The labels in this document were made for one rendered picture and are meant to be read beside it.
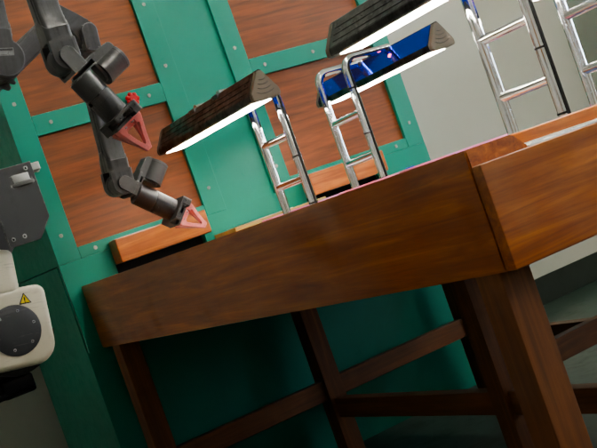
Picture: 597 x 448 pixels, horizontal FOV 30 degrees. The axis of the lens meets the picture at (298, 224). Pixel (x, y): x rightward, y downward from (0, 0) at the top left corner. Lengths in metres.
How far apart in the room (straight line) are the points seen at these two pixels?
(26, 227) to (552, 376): 1.15
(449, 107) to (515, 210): 3.37
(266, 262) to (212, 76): 1.41
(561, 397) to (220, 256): 0.92
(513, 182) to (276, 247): 0.65
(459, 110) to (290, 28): 1.49
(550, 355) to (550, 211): 0.21
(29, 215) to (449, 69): 3.00
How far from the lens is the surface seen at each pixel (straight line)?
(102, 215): 3.29
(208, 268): 2.44
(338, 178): 3.57
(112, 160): 2.80
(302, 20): 3.74
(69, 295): 3.22
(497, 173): 1.62
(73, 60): 2.32
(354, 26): 2.27
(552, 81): 2.15
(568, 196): 1.70
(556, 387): 1.71
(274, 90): 2.68
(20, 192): 2.35
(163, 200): 2.84
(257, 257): 2.22
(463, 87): 5.06
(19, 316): 2.34
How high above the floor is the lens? 0.76
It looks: 1 degrees down
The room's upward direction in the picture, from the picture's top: 19 degrees counter-clockwise
